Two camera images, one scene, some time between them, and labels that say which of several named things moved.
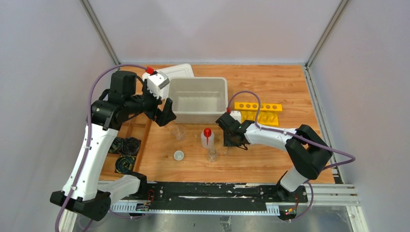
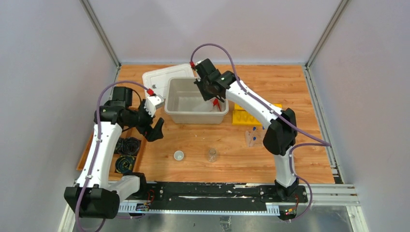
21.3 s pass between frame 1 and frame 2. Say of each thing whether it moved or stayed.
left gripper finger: moved
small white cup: stayed
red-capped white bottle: moved
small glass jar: stayed
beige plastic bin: stayed
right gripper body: moved
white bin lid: stayed
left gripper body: moved
